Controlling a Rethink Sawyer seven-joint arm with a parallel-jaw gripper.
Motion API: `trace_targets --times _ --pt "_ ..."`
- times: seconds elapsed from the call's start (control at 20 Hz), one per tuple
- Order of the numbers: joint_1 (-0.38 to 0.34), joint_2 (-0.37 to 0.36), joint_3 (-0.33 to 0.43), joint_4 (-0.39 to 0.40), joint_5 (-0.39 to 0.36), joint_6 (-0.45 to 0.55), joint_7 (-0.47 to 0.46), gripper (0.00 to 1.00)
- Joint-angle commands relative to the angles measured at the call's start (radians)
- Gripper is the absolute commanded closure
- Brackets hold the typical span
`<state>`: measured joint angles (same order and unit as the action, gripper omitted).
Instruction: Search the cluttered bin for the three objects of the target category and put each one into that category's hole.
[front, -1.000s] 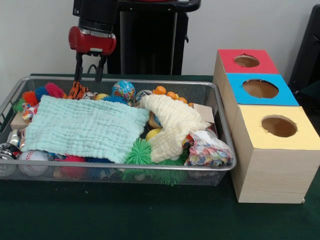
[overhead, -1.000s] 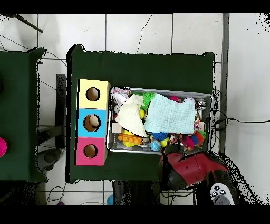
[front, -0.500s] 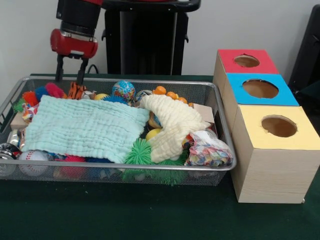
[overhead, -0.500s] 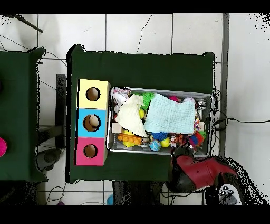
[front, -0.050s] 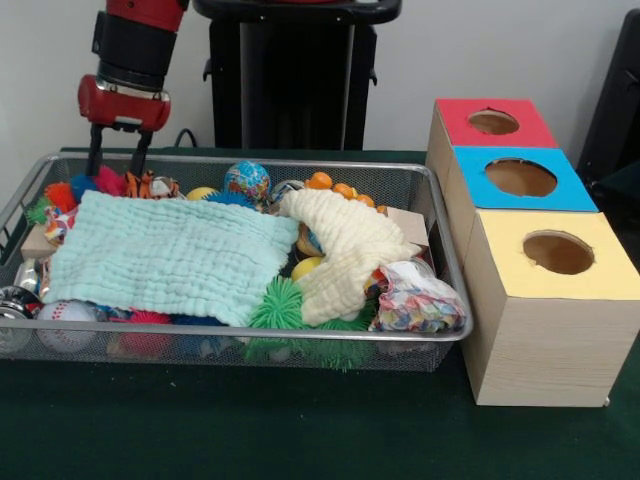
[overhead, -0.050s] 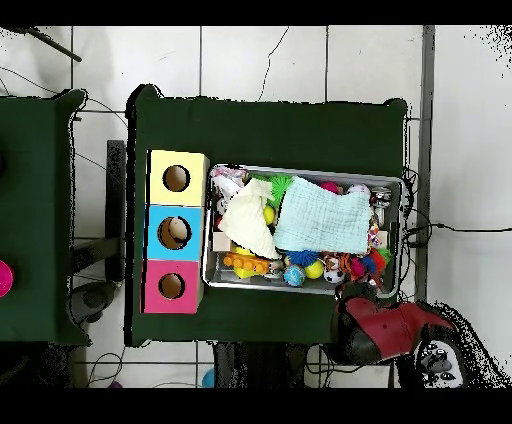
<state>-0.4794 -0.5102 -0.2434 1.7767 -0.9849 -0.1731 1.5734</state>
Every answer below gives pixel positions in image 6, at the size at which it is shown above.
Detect black upright panel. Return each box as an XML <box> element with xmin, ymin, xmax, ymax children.
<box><xmin>103</xmin><ymin>139</ymin><xmax>128</xmax><ymax>282</ymax></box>

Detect blue globe ball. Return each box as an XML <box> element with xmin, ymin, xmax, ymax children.
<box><xmin>283</xmin><ymin>264</ymin><xmax>307</xmax><ymax>288</ymax></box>

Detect grey stand base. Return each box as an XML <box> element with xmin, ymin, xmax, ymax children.
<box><xmin>70</xmin><ymin>238</ymin><xmax>121</xmax><ymax>325</ymax></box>

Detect wooden box with three holes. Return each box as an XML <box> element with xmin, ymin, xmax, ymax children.
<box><xmin>142</xmin><ymin>148</ymin><xmax>211</xmax><ymax>316</ymax></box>

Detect pink spiky ball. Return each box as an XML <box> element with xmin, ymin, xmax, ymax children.
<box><xmin>350</xmin><ymin>259</ymin><xmax>372</xmax><ymax>281</ymax></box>

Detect cream yellow muslin cloth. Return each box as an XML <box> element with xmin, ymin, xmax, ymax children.
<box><xmin>219</xmin><ymin>177</ymin><xmax>281</xmax><ymax>261</ymax></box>

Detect colourful printed packet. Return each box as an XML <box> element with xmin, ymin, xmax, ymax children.
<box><xmin>209</xmin><ymin>165</ymin><xmax>249</xmax><ymax>201</ymax></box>

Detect black cable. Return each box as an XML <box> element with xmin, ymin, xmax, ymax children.
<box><xmin>403</xmin><ymin>222</ymin><xmax>512</xmax><ymax>243</ymax></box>

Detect green spiky ball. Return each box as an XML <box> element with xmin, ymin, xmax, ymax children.
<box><xmin>269</xmin><ymin>173</ymin><xmax>296</xmax><ymax>208</ymax></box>

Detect orange toy building blocks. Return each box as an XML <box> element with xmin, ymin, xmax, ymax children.
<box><xmin>222</xmin><ymin>251</ymin><xmax>271</xmax><ymax>278</ymax></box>

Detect dark green table cloth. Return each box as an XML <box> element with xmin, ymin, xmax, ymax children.
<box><xmin>125</xmin><ymin>83</ymin><xmax>409</xmax><ymax>349</ymax></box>

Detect mint green muslin cloth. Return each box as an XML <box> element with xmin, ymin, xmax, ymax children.
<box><xmin>273</xmin><ymin>175</ymin><xmax>374</xmax><ymax>256</ymax></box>

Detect shallow clear mesh bin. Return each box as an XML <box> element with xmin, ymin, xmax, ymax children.
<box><xmin>203</xmin><ymin>163</ymin><xmax>404</xmax><ymax>299</ymax></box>

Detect pink round object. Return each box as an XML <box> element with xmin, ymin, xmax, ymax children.
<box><xmin>0</xmin><ymin>259</ymin><xmax>15</xmax><ymax>299</ymax></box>

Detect black rod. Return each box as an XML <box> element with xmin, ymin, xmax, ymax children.
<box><xmin>0</xmin><ymin>26</ymin><xmax>83</xmax><ymax>63</ymax></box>

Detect green covered side table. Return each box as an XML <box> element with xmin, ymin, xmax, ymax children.
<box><xmin>0</xmin><ymin>89</ymin><xmax>88</xmax><ymax>347</ymax></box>

